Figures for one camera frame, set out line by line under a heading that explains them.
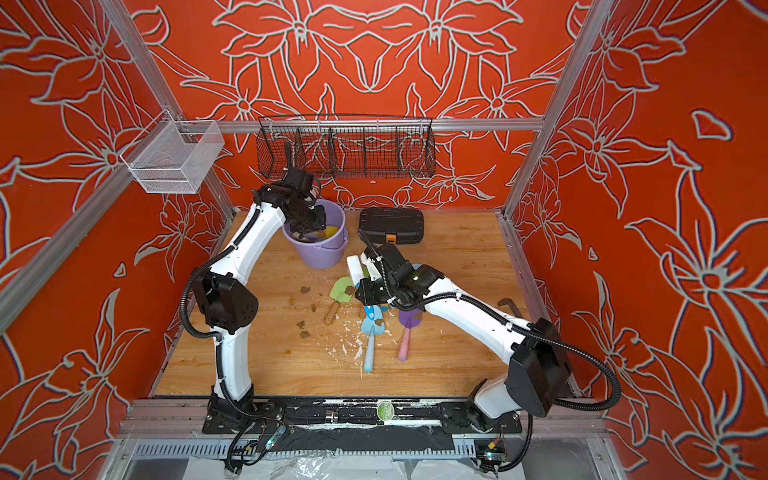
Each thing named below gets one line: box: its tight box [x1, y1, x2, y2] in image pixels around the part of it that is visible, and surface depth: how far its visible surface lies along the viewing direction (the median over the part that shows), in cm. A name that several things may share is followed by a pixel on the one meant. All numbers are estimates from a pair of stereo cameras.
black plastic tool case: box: [359, 208, 425, 245], surface depth 112 cm
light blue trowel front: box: [361, 305, 385, 373], surface depth 87 cm
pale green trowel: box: [324, 276, 354, 326], surface depth 97 cm
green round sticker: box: [377, 400, 395, 421], surface depth 76 cm
